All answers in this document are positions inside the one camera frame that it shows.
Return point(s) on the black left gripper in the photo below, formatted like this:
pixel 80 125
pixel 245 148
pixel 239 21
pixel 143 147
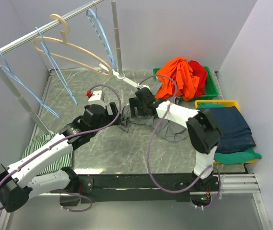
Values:
pixel 109 118

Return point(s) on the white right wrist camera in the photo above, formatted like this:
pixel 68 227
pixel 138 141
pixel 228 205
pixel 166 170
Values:
pixel 140 86

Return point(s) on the yellow plastic bin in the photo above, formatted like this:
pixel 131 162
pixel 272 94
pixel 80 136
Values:
pixel 229 103

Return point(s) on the red t shirt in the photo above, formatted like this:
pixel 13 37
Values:
pixel 200 72

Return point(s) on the light blue wire hanger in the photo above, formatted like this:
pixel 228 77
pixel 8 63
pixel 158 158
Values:
pixel 96 24

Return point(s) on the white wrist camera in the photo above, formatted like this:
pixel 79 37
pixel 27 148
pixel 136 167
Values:
pixel 96 97
pixel 140 86

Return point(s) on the green white striped cloth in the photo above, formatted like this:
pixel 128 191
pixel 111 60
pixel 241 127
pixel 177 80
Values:
pixel 40 140

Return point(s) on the blue denim jeans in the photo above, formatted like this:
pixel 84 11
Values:
pixel 237 135

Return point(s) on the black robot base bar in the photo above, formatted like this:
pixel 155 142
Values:
pixel 133 187

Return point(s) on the grey adidas t shirt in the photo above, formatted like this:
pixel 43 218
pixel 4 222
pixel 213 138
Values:
pixel 168 130

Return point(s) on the light blue hanger of red shirt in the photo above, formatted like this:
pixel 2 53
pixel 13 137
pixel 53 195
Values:
pixel 9 72

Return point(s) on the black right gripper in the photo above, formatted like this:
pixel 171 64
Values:
pixel 132 101

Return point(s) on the silver clothes rack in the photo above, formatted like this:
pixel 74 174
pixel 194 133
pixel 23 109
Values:
pixel 56 21

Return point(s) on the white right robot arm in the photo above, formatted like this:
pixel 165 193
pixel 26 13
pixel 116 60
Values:
pixel 203 129

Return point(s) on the orange t shirt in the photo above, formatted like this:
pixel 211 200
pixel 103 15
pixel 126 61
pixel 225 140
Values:
pixel 177 79

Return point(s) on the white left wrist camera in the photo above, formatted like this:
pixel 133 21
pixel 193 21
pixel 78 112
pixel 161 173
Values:
pixel 96 97

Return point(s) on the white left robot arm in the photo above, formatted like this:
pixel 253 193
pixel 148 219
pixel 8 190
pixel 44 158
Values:
pixel 21 181

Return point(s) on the green plastic bin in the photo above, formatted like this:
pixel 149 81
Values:
pixel 210 87

